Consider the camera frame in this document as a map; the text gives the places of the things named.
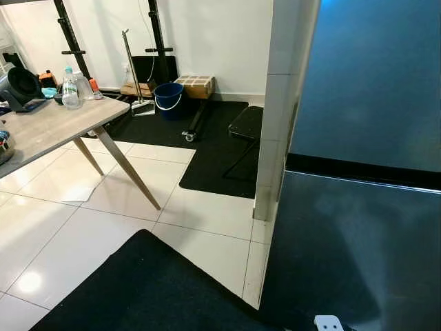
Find clear bottle green cap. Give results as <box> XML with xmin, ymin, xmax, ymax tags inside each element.
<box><xmin>61</xmin><ymin>67</ymin><xmax>83</xmax><ymax>110</ymax></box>

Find grey steel fridge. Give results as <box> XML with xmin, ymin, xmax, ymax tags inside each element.
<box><xmin>258</xmin><ymin>0</ymin><xmax>441</xmax><ymax>331</ymax></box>

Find steel fridge freezer door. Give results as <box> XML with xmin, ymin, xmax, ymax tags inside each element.
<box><xmin>287</xmin><ymin>0</ymin><xmax>441</xmax><ymax>173</ymax></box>

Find black step stool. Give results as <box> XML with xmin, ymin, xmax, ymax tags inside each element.
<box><xmin>227</xmin><ymin>106</ymin><xmax>265</xmax><ymax>181</ymax></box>

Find black gym floor mat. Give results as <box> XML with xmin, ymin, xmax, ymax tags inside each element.
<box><xmin>103</xmin><ymin>100</ymin><xmax>266</xmax><ymax>199</ymax></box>

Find black wheeled bar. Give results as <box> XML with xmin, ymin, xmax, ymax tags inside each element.
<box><xmin>181</xmin><ymin>99</ymin><xmax>209</xmax><ymax>143</ymax></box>

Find cardboard box white blocks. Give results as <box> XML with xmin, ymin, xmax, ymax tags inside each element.
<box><xmin>175</xmin><ymin>74</ymin><xmax>216</xmax><ymax>100</ymax></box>

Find blue bucket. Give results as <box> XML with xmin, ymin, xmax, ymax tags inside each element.
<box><xmin>153</xmin><ymin>82</ymin><xmax>185</xmax><ymax>122</ymax></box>

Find black square case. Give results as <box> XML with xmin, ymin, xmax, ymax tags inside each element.
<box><xmin>131</xmin><ymin>55</ymin><xmax>178</xmax><ymax>86</ymax></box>

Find black carpet rug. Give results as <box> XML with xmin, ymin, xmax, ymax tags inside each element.
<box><xmin>31</xmin><ymin>229</ymin><xmax>276</xmax><ymax>331</ymax></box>

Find flat brown cardboard box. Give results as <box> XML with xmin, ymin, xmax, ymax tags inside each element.
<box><xmin>120</xmin><ymin>81</ymin><xmax>154</xmax><ymax>98</ymax></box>

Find small bottle orange cap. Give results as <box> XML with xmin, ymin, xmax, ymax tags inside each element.
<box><xmin>88</xmin><ymin>78</ymin><xmax>103</xmax><ymax>100</ymax></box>

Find clear plastic bottle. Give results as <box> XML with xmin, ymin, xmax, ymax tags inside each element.
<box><xmin>76</xmin><ymin>72</ymin><xmax>95</xmax><ymax>101</ymax></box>

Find white paper sheet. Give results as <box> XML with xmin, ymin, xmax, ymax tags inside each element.
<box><xmin>61</xmin><ymin>184</ymin><xmax>95</xmax><ymax>203</ymax></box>

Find light wood table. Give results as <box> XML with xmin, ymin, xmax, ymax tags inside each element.
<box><xmin>0</xmin><ymin>95</ymin><xmax>162</xmax><ymax>212</ymax></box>

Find orange black device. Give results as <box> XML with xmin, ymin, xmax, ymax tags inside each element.
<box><xmin>39</xmin><ymin>70</ymin><xmax>57</xmax><ymax>88</ymax></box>

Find grey round fan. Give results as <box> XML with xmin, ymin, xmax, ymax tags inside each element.
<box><xmin>0</xmin><ymin>67</ymin><xmax>48</xmax><ymax>113</ymax></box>

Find steel mixing bowl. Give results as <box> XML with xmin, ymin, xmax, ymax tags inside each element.
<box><xmin>0</xmin><ymin>130</ymin><xmax>16</xmax><ymax>166</ymax></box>

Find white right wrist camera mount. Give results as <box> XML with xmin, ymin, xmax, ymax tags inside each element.
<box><xmin>314</xmin><ymin>315</ymin><xmax>345</xmax><ymax>331</ymax></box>

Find metal handled floor mop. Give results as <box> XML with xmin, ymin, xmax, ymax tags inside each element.
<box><xmin>121</xmin><ymin>29</ymin><xmax>156</xmax><ymax>117</ymax></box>

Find black rack post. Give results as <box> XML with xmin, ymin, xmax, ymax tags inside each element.
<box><xmin>53</xmin><ymin>0</ymin><xmax>92</xmax><ymax>82</ymax></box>
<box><xmin>145</xmin><ymin>0</ymin><xmax>174</xmax><ymax>83</ymax></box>

